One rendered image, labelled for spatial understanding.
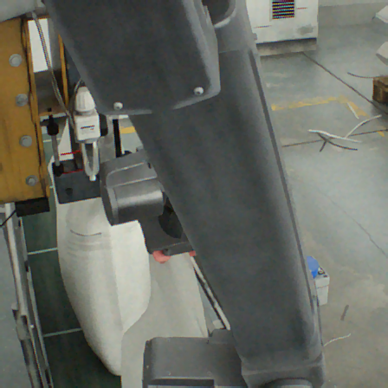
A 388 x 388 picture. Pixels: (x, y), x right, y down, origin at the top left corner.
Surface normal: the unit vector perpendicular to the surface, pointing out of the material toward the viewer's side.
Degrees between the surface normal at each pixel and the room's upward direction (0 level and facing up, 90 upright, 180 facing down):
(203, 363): 27
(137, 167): 87
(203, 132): 116
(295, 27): 90
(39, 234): 0
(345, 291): 0
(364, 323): 0
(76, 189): 90
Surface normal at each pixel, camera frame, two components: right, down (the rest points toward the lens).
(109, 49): 0.02, 0.82
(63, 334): -0.04, -0.87
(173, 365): 0.08, -0.57
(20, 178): 0.29, 0.45
